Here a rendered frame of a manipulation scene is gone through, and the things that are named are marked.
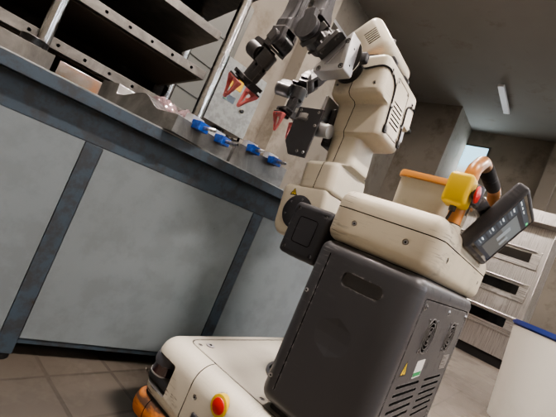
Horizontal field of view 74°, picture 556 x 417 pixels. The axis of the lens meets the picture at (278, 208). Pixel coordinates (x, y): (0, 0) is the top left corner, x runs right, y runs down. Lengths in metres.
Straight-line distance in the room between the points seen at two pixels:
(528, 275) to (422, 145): 5.04
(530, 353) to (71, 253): 2.85
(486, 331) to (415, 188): 5.54
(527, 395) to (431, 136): 8.04
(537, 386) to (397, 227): 2.50
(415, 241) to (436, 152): 9.50
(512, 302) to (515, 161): 5.61
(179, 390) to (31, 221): 0.62
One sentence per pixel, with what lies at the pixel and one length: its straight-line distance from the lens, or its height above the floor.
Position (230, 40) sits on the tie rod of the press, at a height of 1.49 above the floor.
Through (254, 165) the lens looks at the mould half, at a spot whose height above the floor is 0.84.
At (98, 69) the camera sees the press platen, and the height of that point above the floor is 1.01.
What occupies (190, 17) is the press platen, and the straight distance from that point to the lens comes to 2.29.
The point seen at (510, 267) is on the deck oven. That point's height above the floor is 1.40.
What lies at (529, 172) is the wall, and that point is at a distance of 11.22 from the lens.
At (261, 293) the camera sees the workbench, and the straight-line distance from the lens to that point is 1.62.
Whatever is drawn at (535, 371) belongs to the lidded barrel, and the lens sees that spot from 3.19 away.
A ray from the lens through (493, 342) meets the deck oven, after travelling 6.43.
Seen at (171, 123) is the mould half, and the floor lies 0.82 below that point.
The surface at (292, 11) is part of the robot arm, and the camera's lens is 1.34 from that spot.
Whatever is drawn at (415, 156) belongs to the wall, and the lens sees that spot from 10.36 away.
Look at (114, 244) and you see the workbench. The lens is 1.29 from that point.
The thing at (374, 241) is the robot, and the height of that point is 0.72.
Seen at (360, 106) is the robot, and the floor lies 1.09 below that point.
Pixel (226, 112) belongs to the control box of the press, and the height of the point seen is 1.16.
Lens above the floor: 0.67
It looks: 2 degrees up
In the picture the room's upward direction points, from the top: 23 degrees clockwise
